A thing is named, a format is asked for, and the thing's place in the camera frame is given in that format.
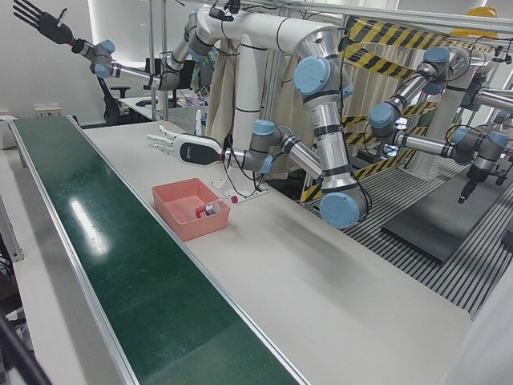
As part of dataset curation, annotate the green conveyor belt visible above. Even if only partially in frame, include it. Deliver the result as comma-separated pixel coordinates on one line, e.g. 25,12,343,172
7,114,313,385

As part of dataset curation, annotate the black floor mat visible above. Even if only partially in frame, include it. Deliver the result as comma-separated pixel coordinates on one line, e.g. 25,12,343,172
380,188,488,265

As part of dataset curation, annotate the black overhead camera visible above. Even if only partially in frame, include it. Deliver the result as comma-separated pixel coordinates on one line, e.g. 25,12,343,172
208,0,241,22

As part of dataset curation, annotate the black stand pole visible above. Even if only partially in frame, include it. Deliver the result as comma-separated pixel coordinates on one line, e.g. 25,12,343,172
0,314,53,385

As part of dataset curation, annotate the white power strip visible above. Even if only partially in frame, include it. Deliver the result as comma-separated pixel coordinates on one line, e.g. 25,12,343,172
33,104,62,118

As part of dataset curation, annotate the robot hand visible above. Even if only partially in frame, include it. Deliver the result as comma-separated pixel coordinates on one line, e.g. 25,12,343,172
12,0,75,46
146,124,225,166

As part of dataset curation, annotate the white perforated table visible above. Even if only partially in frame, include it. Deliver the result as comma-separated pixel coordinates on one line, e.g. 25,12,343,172
164,104,212,121

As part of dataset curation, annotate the black office chair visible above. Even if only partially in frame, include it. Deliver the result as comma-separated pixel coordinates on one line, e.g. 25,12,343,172
95,75,132,124

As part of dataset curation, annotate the colourful patterned cloth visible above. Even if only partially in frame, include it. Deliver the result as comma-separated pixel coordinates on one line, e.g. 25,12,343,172
192,47,220,94

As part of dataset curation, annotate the yellow hard hat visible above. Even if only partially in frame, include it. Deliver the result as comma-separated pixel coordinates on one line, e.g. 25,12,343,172
450,26,502,40
464,6,500,19

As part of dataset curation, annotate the aluminium overhead beam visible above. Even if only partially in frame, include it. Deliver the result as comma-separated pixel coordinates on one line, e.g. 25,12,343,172
276,0,513,35

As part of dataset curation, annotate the white pedestal base plate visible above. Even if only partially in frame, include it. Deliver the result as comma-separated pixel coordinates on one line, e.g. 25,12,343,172
208,176,270,205

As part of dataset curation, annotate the aluminium frame post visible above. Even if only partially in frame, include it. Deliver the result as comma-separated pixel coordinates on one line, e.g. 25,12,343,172
161,50,169,121
147,0,156,121

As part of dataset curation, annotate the pink plastic basket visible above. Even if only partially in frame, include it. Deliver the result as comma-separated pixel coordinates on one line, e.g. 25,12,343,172
151,177,232,242

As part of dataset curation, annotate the clear water bottle red label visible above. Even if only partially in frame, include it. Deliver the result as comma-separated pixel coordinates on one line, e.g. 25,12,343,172
195,199,228,220

